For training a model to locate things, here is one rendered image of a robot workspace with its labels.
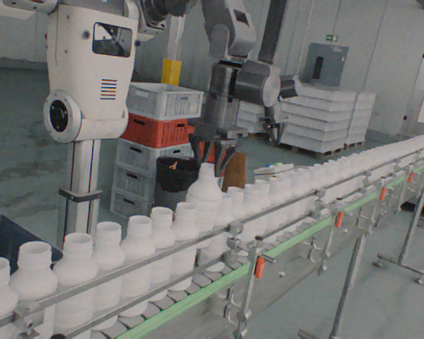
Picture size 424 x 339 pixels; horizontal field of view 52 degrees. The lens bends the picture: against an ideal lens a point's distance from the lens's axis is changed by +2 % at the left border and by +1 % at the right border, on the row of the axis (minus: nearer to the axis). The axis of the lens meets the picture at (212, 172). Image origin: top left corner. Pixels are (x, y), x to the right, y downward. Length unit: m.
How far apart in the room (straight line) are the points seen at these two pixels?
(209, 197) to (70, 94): 0.66
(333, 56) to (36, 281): 11.28
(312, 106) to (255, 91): 6.80
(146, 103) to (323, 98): 4.57
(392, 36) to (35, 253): 10.98
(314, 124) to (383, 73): 4.12
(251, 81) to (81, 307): 0.44
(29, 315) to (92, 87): 0.85
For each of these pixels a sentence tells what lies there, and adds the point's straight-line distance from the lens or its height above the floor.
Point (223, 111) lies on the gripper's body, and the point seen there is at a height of 1.34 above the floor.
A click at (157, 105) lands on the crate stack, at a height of 1.00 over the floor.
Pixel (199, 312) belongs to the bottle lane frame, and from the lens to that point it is 0.88.
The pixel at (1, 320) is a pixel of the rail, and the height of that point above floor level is 1.11.
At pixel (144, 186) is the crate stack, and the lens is 3.44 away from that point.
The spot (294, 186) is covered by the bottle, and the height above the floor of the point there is 1.13.
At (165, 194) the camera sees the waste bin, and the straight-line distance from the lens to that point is 3.03.
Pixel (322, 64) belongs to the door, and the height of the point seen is 1.61.
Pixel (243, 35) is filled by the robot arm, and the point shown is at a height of 1.48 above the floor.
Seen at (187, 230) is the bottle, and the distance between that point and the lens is 0.78.
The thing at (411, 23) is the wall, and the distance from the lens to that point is 11.31.
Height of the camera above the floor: 1.44
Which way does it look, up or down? 16 degrees down
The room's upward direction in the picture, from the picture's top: 10 degrees clockwise
